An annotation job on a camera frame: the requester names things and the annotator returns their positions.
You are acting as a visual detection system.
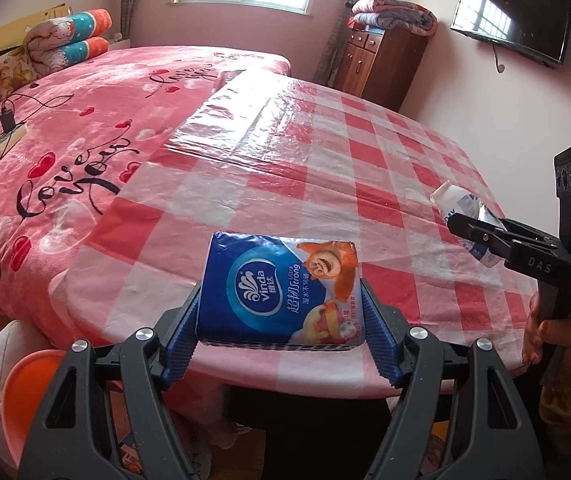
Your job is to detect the white power strip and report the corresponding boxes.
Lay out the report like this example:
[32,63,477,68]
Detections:
[0,122,27,160]

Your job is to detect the grey curtain right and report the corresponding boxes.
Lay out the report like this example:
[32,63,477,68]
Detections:
[313,0,356,84]

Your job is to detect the black charger cable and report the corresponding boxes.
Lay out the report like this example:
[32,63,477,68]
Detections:
[0,91,77,201]

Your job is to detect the rolled colourful quilt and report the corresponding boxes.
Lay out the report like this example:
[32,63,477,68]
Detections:
[23,9,113,76]

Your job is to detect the brown wooden cabinet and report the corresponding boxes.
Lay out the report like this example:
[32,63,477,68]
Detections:
[331,27,429,112]

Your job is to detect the person's right hand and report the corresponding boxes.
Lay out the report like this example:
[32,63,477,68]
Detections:
[522,292,571,374]

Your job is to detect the yellow headboard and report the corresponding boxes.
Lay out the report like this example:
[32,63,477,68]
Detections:
[0,3,70,51]

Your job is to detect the blue Vinda tissue pack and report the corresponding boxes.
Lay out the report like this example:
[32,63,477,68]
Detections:
[196,232,365,351]

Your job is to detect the wall mounted television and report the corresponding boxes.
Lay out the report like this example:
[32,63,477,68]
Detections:
[450,0,571,68]

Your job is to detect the red white checkered tablecloth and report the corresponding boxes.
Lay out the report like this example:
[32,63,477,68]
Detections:
[51,70,535,374]

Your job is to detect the folded blankets on cabinet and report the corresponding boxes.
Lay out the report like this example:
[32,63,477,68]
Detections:
[351,0,438,37]

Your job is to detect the floral beige quilt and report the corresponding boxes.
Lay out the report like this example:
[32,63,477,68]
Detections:
[0,47,40,100]

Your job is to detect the pink love you bedspread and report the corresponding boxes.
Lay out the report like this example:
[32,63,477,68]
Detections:
[0,46,292,346]

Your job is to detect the orange trash bin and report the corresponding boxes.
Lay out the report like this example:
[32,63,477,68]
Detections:
[1,349,65,466]

